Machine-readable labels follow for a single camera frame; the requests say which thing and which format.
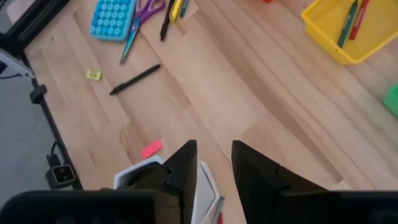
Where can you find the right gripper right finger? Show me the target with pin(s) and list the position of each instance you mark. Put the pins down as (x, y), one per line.
(255, 180)

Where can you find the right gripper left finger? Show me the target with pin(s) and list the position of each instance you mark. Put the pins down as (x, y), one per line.
(185, 168)

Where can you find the red crayon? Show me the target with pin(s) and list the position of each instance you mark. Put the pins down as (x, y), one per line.
(359, 18)
(220, 218)

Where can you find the black pen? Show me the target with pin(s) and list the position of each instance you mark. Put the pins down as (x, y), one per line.
(135, 79)
(166, 23)

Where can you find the yellow highlighter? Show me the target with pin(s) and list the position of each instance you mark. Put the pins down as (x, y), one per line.
(175, 9)

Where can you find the teal pen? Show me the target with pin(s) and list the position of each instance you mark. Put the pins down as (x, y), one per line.
(184, 7)

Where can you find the green crayon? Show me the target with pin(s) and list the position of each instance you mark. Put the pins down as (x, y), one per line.
(348, 23)

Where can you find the pink eraser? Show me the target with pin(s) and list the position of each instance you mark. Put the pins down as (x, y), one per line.
(151, 148)

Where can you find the yellow eraser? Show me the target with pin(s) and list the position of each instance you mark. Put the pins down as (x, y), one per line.
(94, 75)

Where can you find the green plastic bin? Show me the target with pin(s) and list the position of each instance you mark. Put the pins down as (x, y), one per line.
(391, 101)

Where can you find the blue calculator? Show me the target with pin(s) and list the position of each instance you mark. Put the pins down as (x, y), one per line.
(112, 18)

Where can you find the yellow plastic bin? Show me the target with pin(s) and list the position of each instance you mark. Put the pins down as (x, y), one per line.
(367, 46)

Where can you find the small table-level camera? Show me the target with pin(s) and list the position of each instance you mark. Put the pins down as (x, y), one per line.
(62, 174)

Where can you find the black aluminium table frame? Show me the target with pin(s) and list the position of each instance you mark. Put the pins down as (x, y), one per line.
(31, 21)

